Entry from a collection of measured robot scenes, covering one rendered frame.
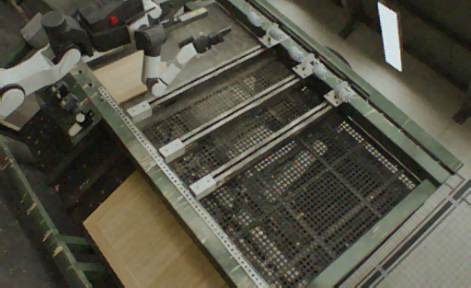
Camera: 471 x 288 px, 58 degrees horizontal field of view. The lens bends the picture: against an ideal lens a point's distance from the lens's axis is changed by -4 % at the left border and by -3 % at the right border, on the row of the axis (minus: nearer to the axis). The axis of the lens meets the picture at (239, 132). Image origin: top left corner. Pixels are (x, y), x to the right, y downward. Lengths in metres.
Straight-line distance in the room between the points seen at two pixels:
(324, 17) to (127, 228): 6.66
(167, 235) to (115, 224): 0.34
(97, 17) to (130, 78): 0.62
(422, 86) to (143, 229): 5.90
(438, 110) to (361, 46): 1.77
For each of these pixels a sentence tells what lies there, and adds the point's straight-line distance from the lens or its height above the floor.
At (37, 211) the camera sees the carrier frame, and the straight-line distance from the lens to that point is 2.70.
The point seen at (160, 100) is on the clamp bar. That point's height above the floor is 1.09.
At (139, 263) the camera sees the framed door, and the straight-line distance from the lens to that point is 2.54.
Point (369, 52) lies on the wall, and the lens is 8.00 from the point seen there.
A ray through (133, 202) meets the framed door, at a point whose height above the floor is 0.57.
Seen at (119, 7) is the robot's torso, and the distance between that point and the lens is 2.27.
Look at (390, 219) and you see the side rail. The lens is 2.41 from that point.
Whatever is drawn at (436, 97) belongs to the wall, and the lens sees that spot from 7.55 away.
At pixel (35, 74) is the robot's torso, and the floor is 0.77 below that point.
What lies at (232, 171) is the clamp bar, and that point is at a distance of 2.29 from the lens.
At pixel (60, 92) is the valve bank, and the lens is 2.63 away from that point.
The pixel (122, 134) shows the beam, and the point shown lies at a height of 0.83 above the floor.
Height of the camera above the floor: 1.31
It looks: 1 degrees down
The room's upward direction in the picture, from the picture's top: 46 degrees clockwise
